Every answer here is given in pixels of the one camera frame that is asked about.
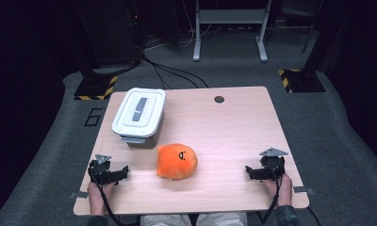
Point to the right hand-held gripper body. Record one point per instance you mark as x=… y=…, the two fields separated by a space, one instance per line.
x=273 y=166

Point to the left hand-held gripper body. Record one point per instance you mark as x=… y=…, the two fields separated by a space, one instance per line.
x=99 y=171

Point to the clear grey storage box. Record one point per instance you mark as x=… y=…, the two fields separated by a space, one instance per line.
x=155 y=139

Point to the orange plush toy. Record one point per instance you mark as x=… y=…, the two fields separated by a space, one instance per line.
x=175 y=161

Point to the person's left hand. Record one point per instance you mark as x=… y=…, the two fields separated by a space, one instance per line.
x=97 y=196

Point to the person's right hand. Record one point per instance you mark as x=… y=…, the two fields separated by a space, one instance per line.
x=284 y=191

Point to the person's right leg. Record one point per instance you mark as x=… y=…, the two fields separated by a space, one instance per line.
x=222 y=219

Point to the person's leg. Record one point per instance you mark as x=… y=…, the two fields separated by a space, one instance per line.
x=164 y=220
x=222 y=219

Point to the person's left leg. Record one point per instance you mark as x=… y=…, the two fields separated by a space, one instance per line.
x=164 y=220

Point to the round table grommet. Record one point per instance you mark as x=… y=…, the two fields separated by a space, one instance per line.
x=219 y=99

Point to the black stand, striped base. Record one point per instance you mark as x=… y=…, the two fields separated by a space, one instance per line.
x=95 y=89
x=303 y=81

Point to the dark cabinet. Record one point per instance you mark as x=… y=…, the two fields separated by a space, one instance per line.
x=114 y=31

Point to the white metal stand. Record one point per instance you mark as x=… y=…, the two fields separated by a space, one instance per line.
x=230 y=15

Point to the grey table bracket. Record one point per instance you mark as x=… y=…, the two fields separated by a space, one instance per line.
x=79 y=195
x=303 y=189

